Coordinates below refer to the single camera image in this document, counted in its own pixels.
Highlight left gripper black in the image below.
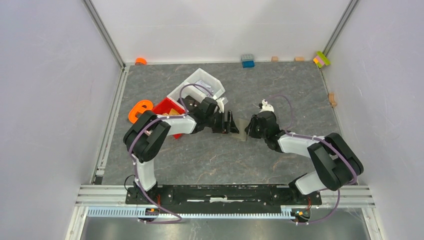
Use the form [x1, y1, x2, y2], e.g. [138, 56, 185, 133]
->
[204, 110, 239, 134]

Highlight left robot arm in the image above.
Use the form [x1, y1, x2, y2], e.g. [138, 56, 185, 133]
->
[123, 96, 240, 204]

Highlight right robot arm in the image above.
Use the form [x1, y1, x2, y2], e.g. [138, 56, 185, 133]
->
[245, 111, 364, 204]

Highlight silver card in bin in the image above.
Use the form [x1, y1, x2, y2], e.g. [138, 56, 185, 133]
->
[195, 79, 214, 97]

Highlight white plastic bin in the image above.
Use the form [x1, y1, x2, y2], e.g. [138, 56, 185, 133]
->
[166, 68, 226, 107]

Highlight blue toy brick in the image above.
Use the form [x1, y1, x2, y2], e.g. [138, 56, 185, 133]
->
[240, 53, 255, 68]

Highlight red plastic bin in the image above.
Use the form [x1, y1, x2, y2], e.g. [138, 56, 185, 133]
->
[150, 97, 186, 140]

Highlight curved wooden piece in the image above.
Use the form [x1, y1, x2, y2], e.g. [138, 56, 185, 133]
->
[328, 92, 338, 108]

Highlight orange tape dispenser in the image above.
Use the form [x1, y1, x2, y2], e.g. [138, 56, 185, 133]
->
[128, 99, 154, 124]

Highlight green pink toy bricks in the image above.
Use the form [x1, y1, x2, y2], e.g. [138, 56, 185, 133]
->
[313, 51, 331, 69]

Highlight orange round piece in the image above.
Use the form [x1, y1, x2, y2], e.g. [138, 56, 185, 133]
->
[134, 57, 147, 65]

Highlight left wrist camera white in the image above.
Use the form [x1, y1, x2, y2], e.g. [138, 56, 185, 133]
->
[215, 97, 228, 113]

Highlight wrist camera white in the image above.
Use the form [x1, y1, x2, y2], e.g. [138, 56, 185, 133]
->
[215, 97, 228, 113]
[258, 99, 275, 113]

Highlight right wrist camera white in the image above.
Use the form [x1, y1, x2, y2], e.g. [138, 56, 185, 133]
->
[258, 99, 275, 113]

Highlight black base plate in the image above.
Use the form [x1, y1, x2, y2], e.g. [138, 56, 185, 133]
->
[125, 184, 322, 215]

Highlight slotted cable duct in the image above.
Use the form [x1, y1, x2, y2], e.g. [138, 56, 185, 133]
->
[86, 207, 294, 220]

